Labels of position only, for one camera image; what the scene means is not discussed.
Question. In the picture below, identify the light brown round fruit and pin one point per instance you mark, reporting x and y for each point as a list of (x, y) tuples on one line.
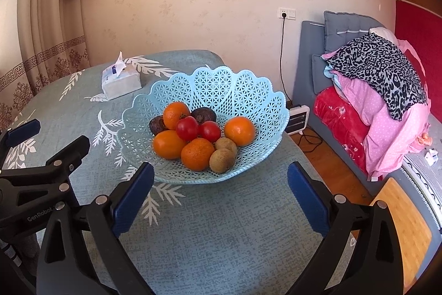
[(221, 161), (226, 144)]

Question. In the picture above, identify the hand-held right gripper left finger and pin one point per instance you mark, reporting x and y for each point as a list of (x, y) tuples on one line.
[(134, 198)]

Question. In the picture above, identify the large red tomato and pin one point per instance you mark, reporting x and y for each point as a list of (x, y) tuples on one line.
[(187, 127)]

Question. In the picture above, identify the white pillow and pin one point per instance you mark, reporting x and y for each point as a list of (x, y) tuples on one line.
[(386, 34)]

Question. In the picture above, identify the large dark brown round fruit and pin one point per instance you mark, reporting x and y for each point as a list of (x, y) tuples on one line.
[(204, 115)]

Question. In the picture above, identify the leopard print cloth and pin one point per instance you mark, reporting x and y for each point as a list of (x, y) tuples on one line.
[(380, 63)]

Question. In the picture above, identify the grey tufted cushion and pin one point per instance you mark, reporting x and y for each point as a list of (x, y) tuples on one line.
[(348, 23)]

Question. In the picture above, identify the orange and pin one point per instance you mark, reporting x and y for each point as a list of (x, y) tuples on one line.
[(197, 155), (174, 114), (168, 144), (240, 131)]

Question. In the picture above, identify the red wall panel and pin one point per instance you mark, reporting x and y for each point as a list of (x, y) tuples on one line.
[(424, 32)]

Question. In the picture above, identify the white electric heater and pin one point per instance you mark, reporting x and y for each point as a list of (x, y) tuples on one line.
[(297, 118)]

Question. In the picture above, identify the grey upholstered bed frame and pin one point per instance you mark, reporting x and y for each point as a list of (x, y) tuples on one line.
[(305, 73)]

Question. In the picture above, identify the pile of clothes and blankets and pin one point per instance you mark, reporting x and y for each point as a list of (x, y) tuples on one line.
[(386, 136)]

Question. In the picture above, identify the small dark brown round fruit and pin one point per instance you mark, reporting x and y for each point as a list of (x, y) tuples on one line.
[(157, 125)]

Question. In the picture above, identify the tissue pack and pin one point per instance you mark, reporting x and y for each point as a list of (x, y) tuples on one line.
[(122, 84)]

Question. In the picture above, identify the light blue plastic basket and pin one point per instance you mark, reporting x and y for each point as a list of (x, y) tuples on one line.
[(214, 87)]

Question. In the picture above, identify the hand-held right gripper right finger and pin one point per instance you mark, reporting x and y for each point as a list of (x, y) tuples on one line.
[(307, 198)]

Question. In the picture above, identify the grey patterned bed sheet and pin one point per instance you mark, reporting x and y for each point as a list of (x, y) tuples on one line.
[(424, 188)]

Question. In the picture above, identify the orange wooden board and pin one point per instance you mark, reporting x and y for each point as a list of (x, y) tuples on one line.
[(404, 222)]

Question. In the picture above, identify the small pink toy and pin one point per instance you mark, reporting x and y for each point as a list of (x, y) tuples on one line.
[(422, 139)]

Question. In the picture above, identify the blue-grey leaf print tablecloth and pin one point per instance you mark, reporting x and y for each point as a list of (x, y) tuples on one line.
[(214, 239)]

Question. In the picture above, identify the white wall outlet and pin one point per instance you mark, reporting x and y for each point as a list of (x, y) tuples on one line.
[(287, 13)]

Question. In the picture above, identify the small red tomato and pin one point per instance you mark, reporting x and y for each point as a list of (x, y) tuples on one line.
[(210, 132)]

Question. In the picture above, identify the red floral quilt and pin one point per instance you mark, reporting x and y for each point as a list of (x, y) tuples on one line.
[(338, 122)]

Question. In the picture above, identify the beige patterned curtain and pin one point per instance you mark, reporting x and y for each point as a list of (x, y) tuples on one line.
[(41, 22)]

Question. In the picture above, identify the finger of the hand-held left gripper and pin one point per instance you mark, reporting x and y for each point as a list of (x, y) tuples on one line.
[(65, 153), (22, 132)]

